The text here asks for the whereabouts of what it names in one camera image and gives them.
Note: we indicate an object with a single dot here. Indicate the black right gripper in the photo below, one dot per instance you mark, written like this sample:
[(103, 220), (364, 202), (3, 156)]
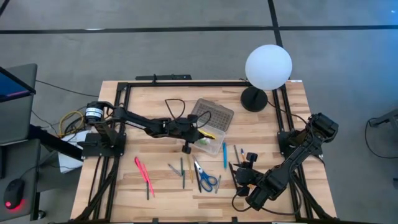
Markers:
[(247, 179)]

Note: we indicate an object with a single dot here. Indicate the blue pen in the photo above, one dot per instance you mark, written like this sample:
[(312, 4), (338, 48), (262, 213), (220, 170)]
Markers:
[(224, 155)]

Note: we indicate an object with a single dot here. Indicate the grey pencil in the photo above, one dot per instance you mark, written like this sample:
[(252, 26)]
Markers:
[(236, 154)]

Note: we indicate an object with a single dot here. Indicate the white box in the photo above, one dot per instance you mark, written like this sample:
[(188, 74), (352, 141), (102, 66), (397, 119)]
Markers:
[(70, 161)]

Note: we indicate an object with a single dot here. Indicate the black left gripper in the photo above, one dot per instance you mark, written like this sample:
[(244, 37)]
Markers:
[(183, 130)]

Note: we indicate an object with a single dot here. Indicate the grey crayon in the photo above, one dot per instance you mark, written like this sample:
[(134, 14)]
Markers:
[(174, 170), (219, 184)]

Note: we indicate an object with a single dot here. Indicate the grey metal stand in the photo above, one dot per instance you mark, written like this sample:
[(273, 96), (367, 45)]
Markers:
[(385, 118)]

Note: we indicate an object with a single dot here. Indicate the yellow highlighter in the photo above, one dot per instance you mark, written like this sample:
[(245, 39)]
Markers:
[(208, 133)]

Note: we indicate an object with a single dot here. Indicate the yellow pencil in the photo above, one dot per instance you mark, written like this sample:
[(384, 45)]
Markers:
[(190, 169)]

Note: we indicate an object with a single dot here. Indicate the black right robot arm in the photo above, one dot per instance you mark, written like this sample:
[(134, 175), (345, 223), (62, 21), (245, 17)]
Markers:
[(298, 152)]

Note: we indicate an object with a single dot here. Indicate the open laptop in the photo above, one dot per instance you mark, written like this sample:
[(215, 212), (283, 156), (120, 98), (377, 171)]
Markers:
[(12, 88)]

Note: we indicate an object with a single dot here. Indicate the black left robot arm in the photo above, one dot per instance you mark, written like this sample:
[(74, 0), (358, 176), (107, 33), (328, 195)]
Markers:
[(140, 121)]

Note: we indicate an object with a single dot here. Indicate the black computer mouse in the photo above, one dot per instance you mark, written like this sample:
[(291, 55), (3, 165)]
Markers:
[(14, 193)]

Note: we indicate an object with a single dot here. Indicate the green pen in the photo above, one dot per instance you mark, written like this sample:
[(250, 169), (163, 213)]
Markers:
[(204, 142)]

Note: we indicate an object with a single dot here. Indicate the black power strip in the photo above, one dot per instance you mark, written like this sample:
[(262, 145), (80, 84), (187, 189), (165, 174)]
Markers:
[(168, 77)]

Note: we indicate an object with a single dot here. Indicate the clear box with grey lid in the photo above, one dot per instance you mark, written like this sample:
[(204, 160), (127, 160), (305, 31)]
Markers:
[(217, 115)]

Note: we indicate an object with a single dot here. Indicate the white globe table lamp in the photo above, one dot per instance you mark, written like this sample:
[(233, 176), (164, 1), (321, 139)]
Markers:
[(269, 67)]

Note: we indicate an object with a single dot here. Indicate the grey side desk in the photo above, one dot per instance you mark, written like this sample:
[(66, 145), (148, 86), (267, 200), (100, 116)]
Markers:
[(18, 124)]

